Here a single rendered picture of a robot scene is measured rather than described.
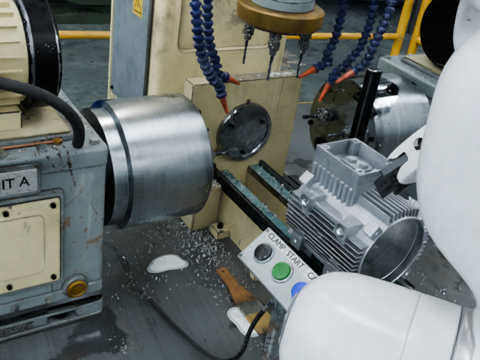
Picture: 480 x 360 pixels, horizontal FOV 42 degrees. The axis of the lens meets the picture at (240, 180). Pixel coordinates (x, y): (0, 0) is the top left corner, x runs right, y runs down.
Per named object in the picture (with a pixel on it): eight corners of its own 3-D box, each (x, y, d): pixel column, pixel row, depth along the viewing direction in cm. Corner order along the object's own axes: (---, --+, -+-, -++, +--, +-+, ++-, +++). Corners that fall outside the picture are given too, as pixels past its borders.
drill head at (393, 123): (273, 156, 159) (291, 63, 147) (388, 137, 181) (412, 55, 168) (334, 206, 142) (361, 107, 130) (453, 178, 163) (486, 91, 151)
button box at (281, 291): (248, 269, 103) (234, 254, 99) (280, 241, 104) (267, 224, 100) (310, 338, 91) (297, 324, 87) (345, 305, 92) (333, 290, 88)
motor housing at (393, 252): (276, 246, 124) (293, 164, 115) (346, 226, 134) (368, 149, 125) (341, 309, 111) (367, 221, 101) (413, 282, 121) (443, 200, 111)
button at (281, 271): (271, 276, 95) (267, 270, 94) (286, 262, 96) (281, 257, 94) (283, 287, 93) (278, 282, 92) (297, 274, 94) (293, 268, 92)
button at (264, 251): (254, 257, 99) (249, 251, 98) (268, 244, 99) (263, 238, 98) (264, 268, 97) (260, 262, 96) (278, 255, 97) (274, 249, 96)
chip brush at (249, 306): (209, 273, 133) (210, 269, 133) (229, 268, 136) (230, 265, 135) (258, 337, 119) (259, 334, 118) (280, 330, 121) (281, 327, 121)
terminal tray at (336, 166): (307, 178, 119) (315, 144, 115) (348, 168, 125) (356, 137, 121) (348, 210, 111) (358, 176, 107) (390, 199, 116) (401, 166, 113)
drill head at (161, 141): (6, 201, 125) (1, 86, 113) (169, 173, 144) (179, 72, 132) (43, 275, 108) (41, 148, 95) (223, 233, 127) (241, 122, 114)
